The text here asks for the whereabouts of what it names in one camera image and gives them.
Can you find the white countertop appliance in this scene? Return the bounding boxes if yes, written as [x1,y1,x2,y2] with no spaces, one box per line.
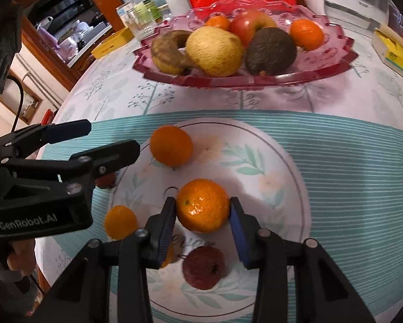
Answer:
[300,0,390,31]

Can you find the black cable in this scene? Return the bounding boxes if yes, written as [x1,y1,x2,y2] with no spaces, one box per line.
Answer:
[6,76,24,132]

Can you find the yellow flat box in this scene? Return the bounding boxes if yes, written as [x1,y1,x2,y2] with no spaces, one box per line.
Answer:
[91,27,135,60]

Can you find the pink glass fruit bowl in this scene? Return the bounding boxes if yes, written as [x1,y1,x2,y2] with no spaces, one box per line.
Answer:
[131,0,355,91]

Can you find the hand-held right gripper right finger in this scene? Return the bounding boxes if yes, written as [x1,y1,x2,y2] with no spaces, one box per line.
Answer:
[229,196,377,323]

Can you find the clear drinking glass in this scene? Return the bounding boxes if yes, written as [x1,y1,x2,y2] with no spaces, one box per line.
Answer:
[126,7,158,40]

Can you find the person's left hand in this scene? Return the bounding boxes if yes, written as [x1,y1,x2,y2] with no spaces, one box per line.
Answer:
[7,239,37,276]

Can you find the yellow pear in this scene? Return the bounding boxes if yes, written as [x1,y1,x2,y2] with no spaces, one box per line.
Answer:
[185,27,244,77]

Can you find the small white carton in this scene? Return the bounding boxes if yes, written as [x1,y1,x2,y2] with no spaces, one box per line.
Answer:
[116,3,135,29]

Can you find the wooden wall frame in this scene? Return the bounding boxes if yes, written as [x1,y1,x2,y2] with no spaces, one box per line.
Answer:
[0,71,45,125]

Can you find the red apple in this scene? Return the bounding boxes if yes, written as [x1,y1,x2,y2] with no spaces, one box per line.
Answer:
[230,8,277,49]

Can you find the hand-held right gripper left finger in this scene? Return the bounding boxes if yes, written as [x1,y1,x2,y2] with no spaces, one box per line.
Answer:
[45,196,178,323]

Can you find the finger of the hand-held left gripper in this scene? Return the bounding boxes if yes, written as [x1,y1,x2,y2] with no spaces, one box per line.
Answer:
[0,139,141,208]
[0,119,92,163]

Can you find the dark avocado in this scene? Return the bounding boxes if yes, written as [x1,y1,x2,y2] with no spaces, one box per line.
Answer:
[244,27,298,76]

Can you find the overripe brown banana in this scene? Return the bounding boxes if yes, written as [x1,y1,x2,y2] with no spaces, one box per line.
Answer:
[151,30,197,76]

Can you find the red-lidded container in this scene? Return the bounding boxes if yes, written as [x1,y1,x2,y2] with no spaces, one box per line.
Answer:
[40,108,59,127]

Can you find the orange mandarin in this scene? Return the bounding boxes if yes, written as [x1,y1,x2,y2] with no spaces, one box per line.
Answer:
[150,125,194,168]
[105,205,139,240]
[161,242,175,268]
[290,19,324,52]
[176,179,230,233]
[205,15,231,31]

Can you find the white squeeze bottle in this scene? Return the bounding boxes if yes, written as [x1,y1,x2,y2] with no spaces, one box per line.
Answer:
[164,0,192,16]

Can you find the small dark red fruit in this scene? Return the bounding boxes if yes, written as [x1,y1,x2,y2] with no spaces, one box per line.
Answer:
[182,246,227,290]
[95,171,117,189]

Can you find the purple floral mug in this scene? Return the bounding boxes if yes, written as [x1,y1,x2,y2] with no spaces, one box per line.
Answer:
[58,37,79,56]

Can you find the yellow tissue pack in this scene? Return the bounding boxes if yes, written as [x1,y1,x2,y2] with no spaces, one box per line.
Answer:
[371,23,403,86]

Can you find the clear plastic bottle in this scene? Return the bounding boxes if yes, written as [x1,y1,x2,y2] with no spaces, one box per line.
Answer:
[129,0,163,24]

